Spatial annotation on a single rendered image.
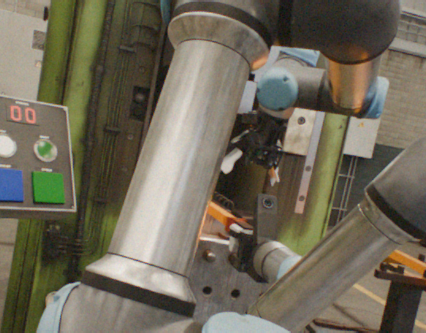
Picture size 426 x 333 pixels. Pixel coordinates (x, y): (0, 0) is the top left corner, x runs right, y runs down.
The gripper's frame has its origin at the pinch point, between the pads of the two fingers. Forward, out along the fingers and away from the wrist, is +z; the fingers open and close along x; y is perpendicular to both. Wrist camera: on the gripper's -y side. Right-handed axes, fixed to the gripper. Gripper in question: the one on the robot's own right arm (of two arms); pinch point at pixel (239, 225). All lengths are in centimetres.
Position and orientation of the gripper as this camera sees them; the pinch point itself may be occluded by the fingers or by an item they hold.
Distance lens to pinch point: 120.6
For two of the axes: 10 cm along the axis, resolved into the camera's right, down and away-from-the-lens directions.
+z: -2.3, -1.5, 9.6
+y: -1.8, 9.8, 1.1
